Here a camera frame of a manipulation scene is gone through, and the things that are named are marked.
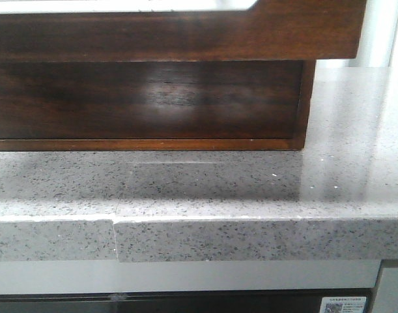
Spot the wooden drawer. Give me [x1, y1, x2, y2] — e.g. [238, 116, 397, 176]
[0, 1, 365, 62]
[0, 60, 304, 141]

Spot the dark wooden drawer cabinet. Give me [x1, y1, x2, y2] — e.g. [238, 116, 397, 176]
[0, 58, 317, 151]

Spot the white QR code label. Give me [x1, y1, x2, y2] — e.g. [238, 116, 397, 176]
[319, 297, 367, 313]

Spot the white curtain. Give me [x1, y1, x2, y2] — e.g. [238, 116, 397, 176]
[317, 1, 398, 70]

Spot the grey under-counter cabinet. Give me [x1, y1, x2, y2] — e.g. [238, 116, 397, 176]
[373, 260, 398, 312]

